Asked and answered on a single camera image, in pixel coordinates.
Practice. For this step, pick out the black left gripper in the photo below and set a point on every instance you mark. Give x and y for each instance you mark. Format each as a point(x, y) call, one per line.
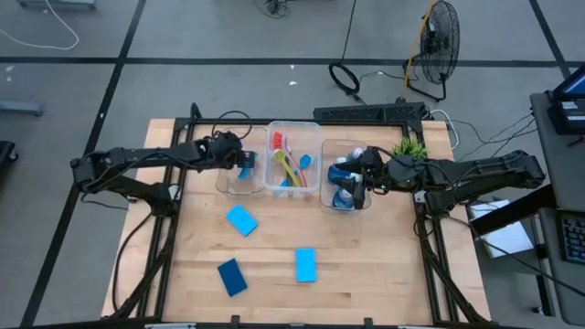
point(224, 146)

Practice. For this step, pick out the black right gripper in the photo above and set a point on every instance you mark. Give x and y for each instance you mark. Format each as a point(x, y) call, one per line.
point(388, 171)

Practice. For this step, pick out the blue dish soap bottle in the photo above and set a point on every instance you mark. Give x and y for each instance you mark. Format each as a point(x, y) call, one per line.
point(343, 200)
point(357, 153)
point(336, 176)

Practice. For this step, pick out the light blue sponge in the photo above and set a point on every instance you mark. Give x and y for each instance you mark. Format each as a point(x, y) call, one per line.
point(241, 220)
point(305, 265)
point(244, 173)

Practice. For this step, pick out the blue dish brush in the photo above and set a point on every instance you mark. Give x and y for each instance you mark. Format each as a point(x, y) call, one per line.
point(305, 161)

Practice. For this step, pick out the red dish brush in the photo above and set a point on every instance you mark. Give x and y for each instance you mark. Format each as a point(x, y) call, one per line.
point(278, 141)

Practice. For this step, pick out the yellow-green dish brush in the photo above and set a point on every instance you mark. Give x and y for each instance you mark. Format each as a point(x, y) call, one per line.
point(285, 164)

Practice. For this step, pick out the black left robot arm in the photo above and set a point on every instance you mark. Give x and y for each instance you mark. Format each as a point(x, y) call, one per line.
point(137, 157)

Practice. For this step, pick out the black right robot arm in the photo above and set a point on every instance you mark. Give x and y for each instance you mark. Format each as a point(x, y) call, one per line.
point(484, 173)

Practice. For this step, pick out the clear shallow plastic bin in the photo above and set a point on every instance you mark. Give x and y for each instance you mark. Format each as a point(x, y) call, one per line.
point(329, 146)
point(228, 183)

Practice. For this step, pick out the clear tall plastic bin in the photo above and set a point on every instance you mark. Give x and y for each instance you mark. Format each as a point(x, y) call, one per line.
point(313, 137)

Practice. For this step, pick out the green plant in white pot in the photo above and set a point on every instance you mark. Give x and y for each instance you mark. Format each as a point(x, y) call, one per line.
point(411, 147)

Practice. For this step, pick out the dark blue sponge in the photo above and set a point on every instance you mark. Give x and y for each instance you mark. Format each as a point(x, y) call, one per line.
point(232, 277)

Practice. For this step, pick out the black floor fan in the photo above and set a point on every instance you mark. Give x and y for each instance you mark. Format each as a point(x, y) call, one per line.
point(441, 43)

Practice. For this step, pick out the black desk crossbar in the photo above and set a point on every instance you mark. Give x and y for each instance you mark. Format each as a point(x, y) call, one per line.
point(512, 212)

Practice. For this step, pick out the grey desk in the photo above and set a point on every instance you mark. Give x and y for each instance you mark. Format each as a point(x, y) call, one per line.
point(548, 160)

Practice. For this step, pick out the grey furniture foot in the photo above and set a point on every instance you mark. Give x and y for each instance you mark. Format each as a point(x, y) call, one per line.
point(20, 109)

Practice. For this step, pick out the grey furniture base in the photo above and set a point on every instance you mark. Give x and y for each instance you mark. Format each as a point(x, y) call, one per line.
point(55, 3)

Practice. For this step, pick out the black laptop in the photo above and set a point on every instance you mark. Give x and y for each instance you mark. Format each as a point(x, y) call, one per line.
point(569, 109)

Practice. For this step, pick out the black keyboard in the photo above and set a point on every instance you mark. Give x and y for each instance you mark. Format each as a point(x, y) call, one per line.
point(573, 240)

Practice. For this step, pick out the black aluminium table frame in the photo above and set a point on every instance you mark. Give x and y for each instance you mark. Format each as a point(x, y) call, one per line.
point(260, 121)

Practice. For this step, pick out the grey metal base bracket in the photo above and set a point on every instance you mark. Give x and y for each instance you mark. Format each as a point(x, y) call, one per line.
point(176, 192)
point(419, 197)

